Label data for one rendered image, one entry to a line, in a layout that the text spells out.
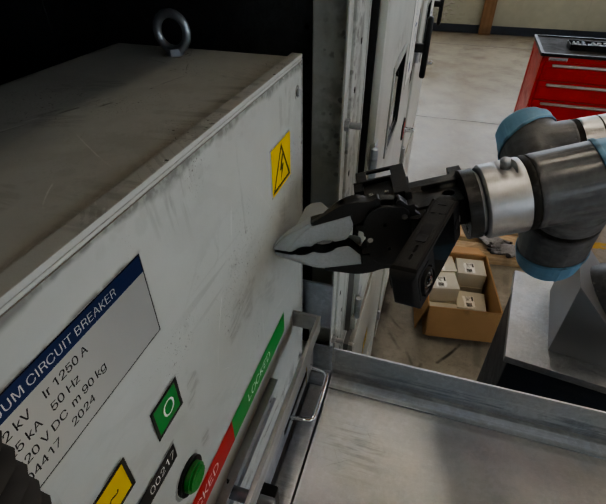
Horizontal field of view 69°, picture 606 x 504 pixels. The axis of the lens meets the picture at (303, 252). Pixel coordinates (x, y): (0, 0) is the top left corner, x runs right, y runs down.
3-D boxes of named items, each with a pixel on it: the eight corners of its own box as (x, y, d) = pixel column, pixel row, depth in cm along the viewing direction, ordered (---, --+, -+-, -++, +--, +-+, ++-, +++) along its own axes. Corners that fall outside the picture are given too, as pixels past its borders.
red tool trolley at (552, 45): (494, 206, 286) (547, 33, 223) (493, 173, 322) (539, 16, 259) (615, 225, 268) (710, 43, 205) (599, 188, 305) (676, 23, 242)
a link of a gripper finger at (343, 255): (285, 245, 53) (361, 231, 51) (282, 278, 48) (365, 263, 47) (278, 225, 51) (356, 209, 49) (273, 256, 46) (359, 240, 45)
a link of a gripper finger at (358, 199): (318, 239, 47) (399, 223, 45) (318, 249, 46) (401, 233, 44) (307, 203, 44) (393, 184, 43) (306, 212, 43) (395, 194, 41)
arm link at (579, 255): (565, 209, 58) (588, 152, 49) (590, 284, 53) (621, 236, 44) (501, 216, 60) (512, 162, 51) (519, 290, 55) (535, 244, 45)
